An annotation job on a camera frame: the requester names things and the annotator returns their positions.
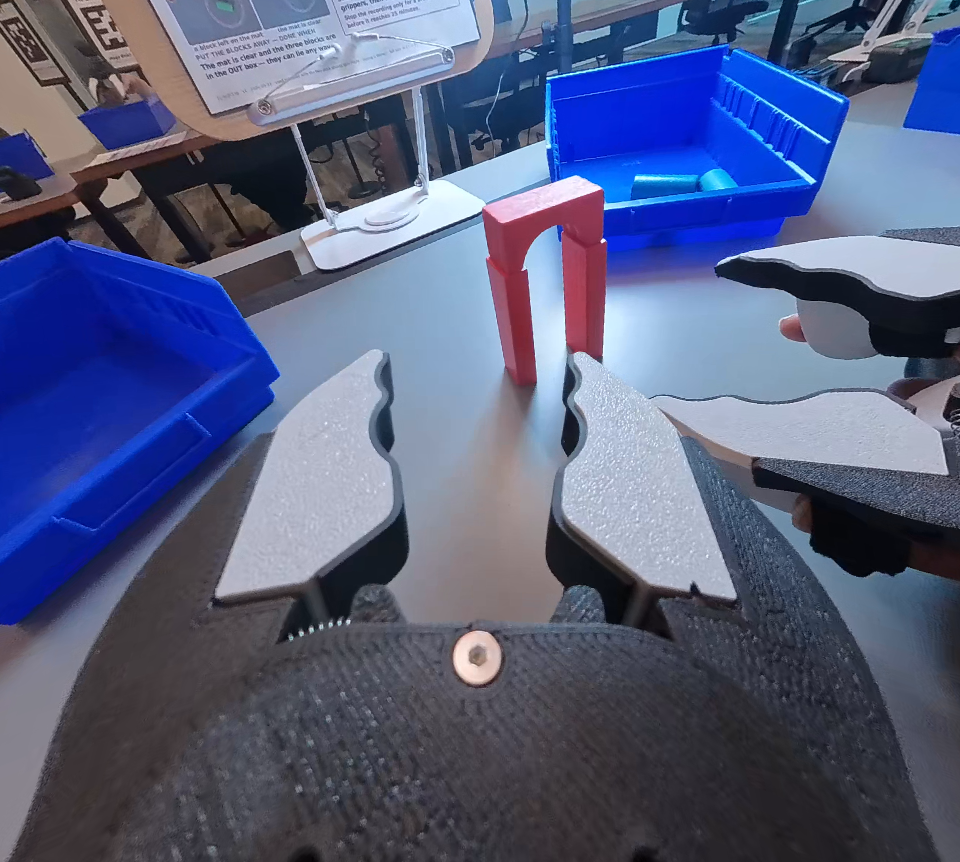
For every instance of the wooden office desk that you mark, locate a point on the wooden office desk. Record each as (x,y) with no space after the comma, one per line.
(630,11)

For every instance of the blue wooden cylinder block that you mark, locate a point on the blue wooden cylinder block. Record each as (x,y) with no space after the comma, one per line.
(719,179)

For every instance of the blue plastic bin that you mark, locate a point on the blue plastic bin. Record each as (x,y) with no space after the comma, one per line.
(938,83)
(105,413)
(750,128)

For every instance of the red wooden arch block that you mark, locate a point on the red wooden arch block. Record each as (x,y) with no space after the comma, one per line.
(543,210)

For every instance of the framed marker tag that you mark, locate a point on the framed marker tag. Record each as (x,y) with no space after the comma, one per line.
(102,26)
(30,41)

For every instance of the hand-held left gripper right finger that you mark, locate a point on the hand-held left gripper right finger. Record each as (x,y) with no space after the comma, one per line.
(638,502)

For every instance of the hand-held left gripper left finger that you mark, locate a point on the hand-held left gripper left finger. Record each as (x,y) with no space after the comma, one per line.
(315,502)

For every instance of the small blue bin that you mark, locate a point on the small blue bin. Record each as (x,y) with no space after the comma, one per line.
(128,125)

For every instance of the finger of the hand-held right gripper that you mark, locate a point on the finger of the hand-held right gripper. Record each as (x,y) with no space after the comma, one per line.
(870,267)
(825,428)

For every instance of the teal wooden cylinder block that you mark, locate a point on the teal wooden cylinder block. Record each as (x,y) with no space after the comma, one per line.
(665,185)

